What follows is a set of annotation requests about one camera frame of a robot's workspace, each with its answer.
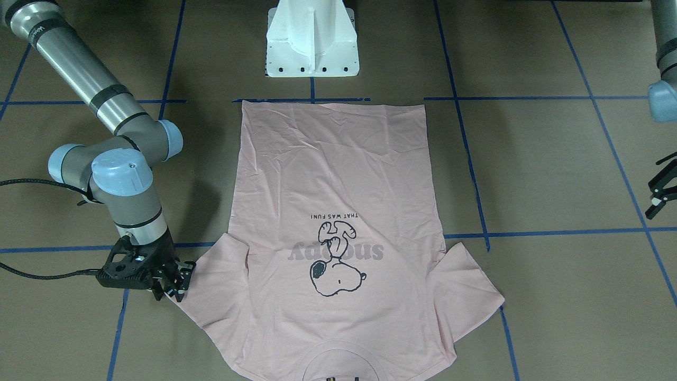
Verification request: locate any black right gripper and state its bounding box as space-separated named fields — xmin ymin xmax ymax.
xmin=115 ymin=229 xmax=197 ymax=302

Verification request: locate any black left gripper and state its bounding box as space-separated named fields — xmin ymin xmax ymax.
xmin=645 ymin=152 xmax=676 ymax=220

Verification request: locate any pink Snoopy t-shirt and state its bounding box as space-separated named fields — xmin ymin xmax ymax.
xmin=178 ymin=102 xmax=505 ymax=380

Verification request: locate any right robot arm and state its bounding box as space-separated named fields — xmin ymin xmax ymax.
xmin=2 ymin=1 xmax=196 ymax=302

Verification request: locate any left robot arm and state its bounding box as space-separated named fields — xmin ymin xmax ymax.
xmin=645 ymin=1 xmax=676 ymax=220

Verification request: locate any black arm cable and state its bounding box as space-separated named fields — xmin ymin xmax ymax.
xmin=0 ymin=179 xmax=106 ymax=280

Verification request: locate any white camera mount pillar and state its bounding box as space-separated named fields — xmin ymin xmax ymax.
xmin=264 ymin=1 xmax=360 ymax=78

